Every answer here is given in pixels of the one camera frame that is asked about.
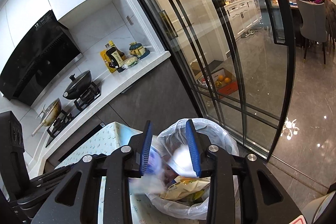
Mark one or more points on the white sideboard cabinet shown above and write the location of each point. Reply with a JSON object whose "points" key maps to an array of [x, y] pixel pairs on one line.
{"points": [[243, 15]]}

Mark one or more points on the blue white milk carton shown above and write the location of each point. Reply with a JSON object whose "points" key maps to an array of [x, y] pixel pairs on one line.
{"points": [[162, 168]]}

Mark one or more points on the black gas stove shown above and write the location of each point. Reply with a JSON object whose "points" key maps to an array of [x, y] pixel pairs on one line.
{"points": [[66, 117]]}

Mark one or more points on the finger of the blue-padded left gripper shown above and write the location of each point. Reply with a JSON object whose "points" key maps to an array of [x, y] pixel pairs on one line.
{"points": [[50, 177], [42, 188]]}

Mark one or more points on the yellow blue condiment jar set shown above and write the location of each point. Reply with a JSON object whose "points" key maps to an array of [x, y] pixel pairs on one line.
{"points": [[138, 50]]}

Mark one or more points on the trash bin with clear liner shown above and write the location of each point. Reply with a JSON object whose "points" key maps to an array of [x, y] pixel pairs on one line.
{"points": [[172, 144]]}

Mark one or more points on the beige wok with lid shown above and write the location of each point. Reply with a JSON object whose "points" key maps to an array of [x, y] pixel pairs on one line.
{"points": [[49, 115]]}

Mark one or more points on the dark soy sauce bottle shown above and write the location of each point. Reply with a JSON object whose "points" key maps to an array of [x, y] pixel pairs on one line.
{"points": [[116, 58]]}

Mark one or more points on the floral white tablecloth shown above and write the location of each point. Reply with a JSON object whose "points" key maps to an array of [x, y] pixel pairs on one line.
{"points": [[144, 209]]}

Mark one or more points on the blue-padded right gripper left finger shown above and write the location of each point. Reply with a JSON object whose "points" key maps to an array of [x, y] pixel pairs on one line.
{"points": [[128, 161]]}

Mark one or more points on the cardboard box of oranges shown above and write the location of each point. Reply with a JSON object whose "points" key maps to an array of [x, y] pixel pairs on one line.
{"points": [[221, 80]]}

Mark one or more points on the black wok with lid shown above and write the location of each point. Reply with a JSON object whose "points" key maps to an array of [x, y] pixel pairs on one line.
{"points": [[78, 85]]}

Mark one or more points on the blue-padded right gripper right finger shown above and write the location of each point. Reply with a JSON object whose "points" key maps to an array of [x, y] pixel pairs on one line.
{"points": [[214, 162]]}

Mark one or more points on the wrapped garlic packet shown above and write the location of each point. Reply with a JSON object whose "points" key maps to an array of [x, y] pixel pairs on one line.
{"points": [[130, 62]]}

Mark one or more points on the black range hood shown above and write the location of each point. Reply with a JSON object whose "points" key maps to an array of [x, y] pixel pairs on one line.
{"points": [[45, 50]]}

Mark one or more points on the grey dining chair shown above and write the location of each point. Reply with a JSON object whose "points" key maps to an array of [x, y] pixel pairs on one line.
{"points": [[313, 25]]}

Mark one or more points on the yellow green tissue package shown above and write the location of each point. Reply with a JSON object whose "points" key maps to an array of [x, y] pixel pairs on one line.
{"points": [[186, 189]]}

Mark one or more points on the yellow seasoning box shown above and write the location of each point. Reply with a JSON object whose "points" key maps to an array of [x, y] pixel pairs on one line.
{"points": [[106, 58]]}

